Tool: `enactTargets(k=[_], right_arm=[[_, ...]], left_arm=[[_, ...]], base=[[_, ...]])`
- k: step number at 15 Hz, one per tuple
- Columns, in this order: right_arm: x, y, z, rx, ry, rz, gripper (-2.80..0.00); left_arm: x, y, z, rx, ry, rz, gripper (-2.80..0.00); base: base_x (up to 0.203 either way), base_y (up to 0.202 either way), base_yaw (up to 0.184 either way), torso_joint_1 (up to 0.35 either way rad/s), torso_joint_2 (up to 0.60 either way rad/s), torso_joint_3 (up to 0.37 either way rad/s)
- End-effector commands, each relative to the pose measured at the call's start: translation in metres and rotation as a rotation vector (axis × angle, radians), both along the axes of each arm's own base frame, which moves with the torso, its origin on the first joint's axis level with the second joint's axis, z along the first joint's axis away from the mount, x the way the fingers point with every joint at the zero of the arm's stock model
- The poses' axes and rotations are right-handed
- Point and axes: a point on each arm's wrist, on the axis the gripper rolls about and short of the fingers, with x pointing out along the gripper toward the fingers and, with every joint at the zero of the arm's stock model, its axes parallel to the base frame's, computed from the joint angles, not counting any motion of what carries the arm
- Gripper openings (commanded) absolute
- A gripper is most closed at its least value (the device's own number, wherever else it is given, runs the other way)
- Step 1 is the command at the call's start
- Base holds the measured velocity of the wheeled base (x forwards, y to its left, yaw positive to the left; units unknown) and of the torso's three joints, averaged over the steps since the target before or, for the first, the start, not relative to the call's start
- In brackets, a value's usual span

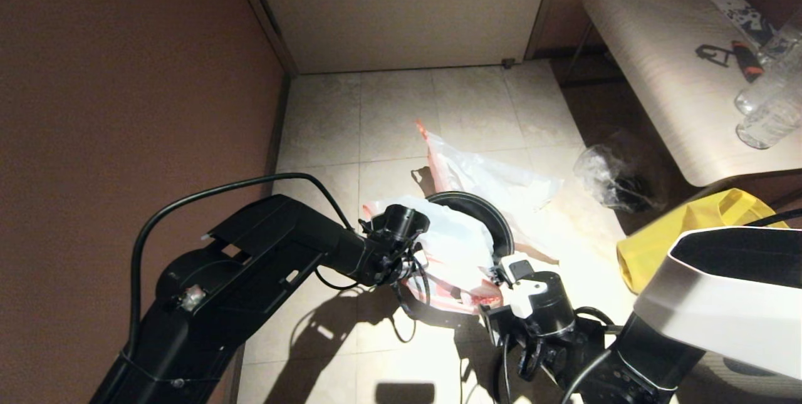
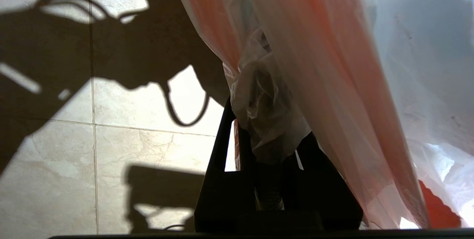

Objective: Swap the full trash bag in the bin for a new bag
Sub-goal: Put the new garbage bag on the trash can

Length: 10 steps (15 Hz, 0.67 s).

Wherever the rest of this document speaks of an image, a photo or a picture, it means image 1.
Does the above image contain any new white plastic bag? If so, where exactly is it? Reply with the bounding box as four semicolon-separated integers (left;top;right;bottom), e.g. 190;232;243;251
362;194;505;316

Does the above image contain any used red-printed trash bag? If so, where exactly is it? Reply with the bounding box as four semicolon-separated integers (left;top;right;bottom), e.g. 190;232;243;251
417;119;565;261

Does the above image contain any black round trash bin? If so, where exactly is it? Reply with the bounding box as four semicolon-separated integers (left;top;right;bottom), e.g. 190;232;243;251
426;191;516;264

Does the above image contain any yellow shopping bag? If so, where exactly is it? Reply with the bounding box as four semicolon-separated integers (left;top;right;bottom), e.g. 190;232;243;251
617;188;790;295

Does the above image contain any crumpled clear plastic bag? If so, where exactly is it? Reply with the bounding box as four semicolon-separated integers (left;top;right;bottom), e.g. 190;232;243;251
573;144;665;214

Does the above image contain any black cylindrical left wrist motor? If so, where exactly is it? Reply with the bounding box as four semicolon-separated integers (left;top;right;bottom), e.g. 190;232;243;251
379;204;431;243

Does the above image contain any dark robot chest edge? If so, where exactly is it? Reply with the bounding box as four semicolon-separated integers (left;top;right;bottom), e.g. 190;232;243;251
376;382;436;404

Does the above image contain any beige ribbed cushion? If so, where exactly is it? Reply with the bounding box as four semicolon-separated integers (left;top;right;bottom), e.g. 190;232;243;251
683;354;802;404

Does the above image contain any white cabinet panel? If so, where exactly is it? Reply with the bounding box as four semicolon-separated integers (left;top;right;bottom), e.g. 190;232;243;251
244;0;555;74

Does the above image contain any black metal table leg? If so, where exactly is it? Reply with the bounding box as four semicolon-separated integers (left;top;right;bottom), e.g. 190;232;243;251
558;21;595;86

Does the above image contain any clear plastic bottle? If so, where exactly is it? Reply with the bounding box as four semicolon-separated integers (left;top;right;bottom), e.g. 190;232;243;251
759;13;802;66
736;97;802;149
734;47;802;115

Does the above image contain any beige wood-grain table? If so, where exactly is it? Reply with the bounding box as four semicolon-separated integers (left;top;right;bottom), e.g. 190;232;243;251
583;0;802;187

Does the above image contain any black clip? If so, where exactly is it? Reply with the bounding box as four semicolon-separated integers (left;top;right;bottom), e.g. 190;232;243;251
694;44;729;68

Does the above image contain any red black hand tool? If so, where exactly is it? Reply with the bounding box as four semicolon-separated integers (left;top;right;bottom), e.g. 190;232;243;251
730;39;764;82

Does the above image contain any blue white printed paper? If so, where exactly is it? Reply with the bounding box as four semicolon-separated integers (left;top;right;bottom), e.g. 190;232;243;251
711;0;779;48

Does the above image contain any black left wrist camera cable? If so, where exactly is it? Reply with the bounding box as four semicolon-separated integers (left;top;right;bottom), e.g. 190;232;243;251
392;260;433;308

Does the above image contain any thin black right camera cable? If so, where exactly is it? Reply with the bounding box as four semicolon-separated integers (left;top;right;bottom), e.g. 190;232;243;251
561;307;621;404

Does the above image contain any black cylindrical right wrist camera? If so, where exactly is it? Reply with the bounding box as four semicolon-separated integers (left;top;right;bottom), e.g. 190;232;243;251
495;252;576;337

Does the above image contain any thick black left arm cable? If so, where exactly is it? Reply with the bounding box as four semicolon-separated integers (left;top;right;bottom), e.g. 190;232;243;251
128;172;355;355

